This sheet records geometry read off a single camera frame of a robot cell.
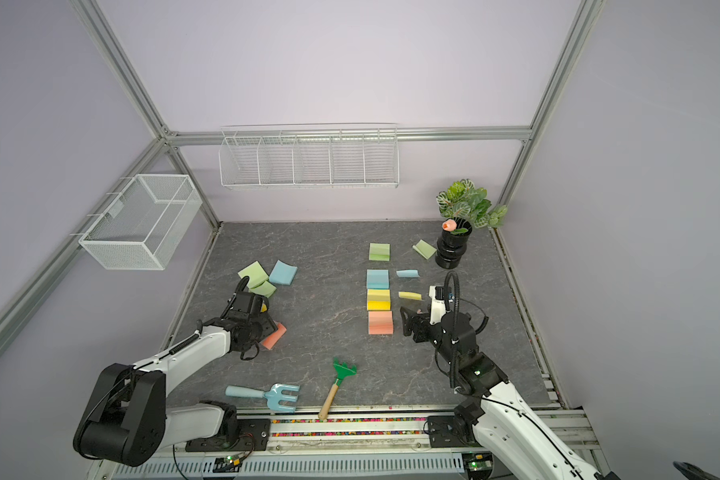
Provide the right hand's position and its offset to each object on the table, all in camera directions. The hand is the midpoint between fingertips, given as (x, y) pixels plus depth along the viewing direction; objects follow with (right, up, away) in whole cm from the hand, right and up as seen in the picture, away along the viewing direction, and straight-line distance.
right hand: (415, 305), depth 79 cm
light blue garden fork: (-38, -24, 0) cm, 45 cm away
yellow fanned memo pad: (-40, 0, -3) cm, 40 cm away
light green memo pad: (-53, +7, +26) cm, 59 cm away
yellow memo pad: (-10, -2, +18) cm, 20 cm away
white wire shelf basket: (-24, +47, +23) cm, 58 cm away
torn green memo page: (+9, +15, +33) cm, 37 cm away
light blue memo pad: (-43, +7, +25) cm, 51 cm away
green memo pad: (-9, +14, +30) cm, 35 cm away
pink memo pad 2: (-41, -12, +9) cm, 44 cm away
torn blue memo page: (+2, +6, +29) cm, 29 cm away
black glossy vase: (+15, +17, +20) cm, 31 cm away
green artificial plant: (+17, +30, +12) cm, 37 cm away
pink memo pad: (-9, -7, +12) cm, 17 cm away
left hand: (-44, -10, +11) cm, 46 cm away
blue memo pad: (-10, +5, +23) cm, 26 cm away
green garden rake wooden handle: (-20, -20, +5) cm, 29 cm away
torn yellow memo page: (+1, 0, +20) cm, 20 cm away
